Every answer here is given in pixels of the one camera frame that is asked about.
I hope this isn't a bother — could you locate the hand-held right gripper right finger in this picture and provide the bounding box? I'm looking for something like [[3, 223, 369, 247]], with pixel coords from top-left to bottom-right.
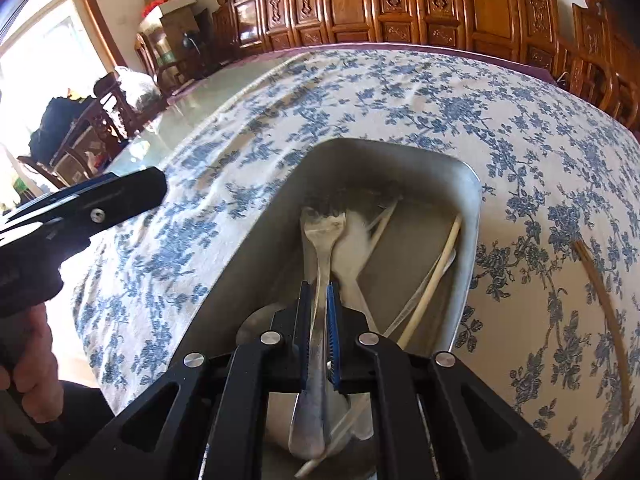
[[327, 282, 583, 480]]

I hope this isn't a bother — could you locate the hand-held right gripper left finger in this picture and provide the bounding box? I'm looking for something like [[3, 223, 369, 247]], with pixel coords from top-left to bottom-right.
[[55, 281, 311, 480]]

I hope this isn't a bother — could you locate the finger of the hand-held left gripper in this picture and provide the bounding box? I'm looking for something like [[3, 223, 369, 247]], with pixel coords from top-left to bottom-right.
[[50, 166, 168, 234]]

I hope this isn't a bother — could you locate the white plastic ladle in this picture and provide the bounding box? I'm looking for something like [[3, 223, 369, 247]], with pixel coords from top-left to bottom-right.
[[265, 390, 373, 478]]

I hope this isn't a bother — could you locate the metal fork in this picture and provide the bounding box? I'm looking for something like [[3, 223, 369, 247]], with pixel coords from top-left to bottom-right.
[[287, 207, 348, 461]]

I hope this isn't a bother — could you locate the light wooden chopstick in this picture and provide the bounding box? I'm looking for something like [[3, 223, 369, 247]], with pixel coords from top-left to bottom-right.
[[395, 214, 463, 351]]

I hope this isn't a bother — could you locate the grey metal utensil tray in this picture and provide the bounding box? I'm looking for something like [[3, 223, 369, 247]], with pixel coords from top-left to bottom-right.
[[165, 137, 483, 480]]

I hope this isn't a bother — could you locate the person's left hand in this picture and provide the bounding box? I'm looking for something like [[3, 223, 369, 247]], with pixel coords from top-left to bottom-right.
[[0, 305, 64, 423]]

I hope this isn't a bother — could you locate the wooden dining chair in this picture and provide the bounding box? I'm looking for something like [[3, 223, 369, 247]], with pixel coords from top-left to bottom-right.
[[17, 72, 143, 188], [134, 7, 213, 96]]

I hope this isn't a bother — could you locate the black bag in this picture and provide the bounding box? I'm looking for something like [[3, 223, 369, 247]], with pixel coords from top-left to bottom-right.
[[29, 95, 96, 158]]

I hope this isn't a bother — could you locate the white plastic bag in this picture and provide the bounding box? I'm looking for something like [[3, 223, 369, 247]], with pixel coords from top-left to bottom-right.
[[114, 66, 163, 111]]

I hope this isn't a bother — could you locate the blue floral tablecloth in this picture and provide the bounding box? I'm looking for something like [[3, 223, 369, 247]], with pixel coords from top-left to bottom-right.
[[70, 47, 640, 480]]

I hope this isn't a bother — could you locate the dark brown chopstick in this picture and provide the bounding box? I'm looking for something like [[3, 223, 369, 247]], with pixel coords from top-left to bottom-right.
[[570, 237, 632, 426]]

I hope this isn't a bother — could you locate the carved wooden cabinet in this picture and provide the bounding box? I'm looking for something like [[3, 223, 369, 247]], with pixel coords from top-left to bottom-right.
[[212, 0, 568, 76]]

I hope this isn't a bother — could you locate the wooden armchair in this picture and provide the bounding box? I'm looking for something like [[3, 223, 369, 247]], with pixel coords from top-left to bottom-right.
[[555, 40, 618, 111]]

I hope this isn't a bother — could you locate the carved high-back wooden chair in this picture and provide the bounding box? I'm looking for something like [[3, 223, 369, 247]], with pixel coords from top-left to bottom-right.
[[572, 0, 640, 131]]

